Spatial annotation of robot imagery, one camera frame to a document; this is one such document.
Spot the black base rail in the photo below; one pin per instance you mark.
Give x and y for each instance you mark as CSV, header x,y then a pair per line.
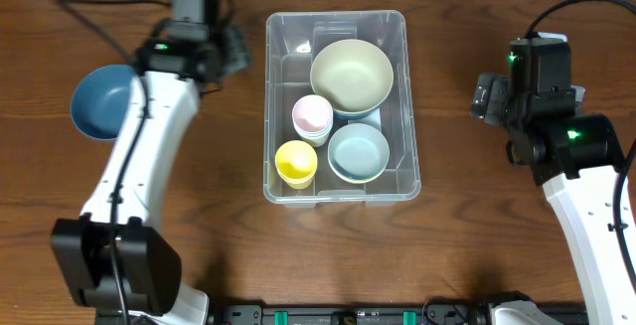
x,y
440,313

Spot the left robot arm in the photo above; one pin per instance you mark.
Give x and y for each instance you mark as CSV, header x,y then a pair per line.
x,y
112,256

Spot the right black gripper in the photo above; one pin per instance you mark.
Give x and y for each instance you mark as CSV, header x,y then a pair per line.
x,y
508,91

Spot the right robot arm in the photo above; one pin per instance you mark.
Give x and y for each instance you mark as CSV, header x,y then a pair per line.
x,y
576,158

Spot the yellow cup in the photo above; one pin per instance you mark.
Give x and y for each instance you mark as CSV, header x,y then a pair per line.
x,y
296,160
297,183

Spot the light blue cup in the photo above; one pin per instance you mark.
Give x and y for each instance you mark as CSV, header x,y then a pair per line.
x,y
312,134

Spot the cream white cup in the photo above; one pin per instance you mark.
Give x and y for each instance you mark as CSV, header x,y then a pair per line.
x,y
315,141

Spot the pink cup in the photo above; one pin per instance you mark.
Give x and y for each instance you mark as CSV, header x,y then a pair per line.
x,y
312,113

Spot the grey small bowl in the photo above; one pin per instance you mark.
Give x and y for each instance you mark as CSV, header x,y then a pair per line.
x,y
358,153

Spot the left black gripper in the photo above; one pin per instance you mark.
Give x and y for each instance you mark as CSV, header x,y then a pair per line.
x,y
238,48

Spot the white paper label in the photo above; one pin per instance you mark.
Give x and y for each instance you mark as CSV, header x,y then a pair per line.
x,y
372,119

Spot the cream large bowl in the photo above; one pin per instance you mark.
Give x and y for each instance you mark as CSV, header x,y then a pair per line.
x,y
353,75

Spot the dark blue bowl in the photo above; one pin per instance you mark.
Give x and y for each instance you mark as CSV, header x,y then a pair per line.
x,y
100,102
357,115

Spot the clear plastic storage container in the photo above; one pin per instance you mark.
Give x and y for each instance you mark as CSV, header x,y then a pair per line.
x,y
293,40

